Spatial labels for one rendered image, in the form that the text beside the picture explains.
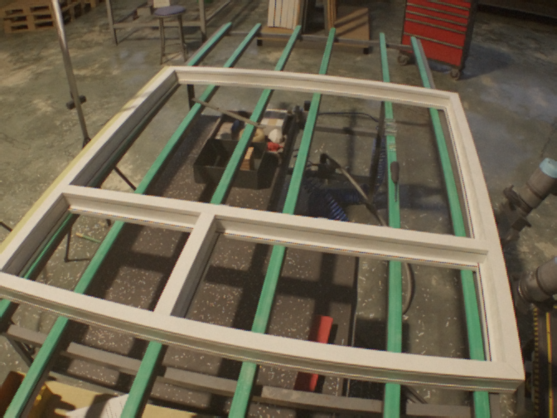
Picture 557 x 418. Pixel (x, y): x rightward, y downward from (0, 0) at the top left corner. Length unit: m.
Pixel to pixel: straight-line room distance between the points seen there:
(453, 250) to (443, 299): 1.12
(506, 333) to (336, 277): 0.70
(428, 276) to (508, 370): 1.48
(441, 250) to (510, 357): 0.39
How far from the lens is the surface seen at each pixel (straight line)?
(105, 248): 1.40
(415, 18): 4.85
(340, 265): 1.64
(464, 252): 1.33
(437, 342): 2.24
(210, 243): 1.31
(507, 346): 1.13
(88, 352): 1.22
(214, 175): 1.97
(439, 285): 2.48
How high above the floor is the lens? 1.79
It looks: 40 degrees down
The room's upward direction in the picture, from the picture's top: straight up
